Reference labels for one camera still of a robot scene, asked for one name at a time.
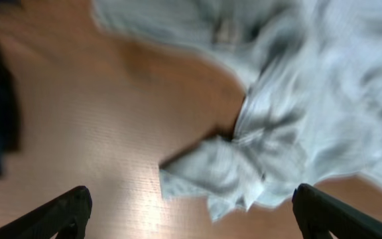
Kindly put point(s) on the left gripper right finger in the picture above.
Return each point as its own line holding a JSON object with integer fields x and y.
{"x": 320, "y": 216}

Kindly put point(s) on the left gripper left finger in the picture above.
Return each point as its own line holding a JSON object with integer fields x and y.
{"x": 66, "y": 216}

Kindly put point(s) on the light blue t-shirt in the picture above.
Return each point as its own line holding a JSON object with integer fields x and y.
{"x": 312, "y": 73}

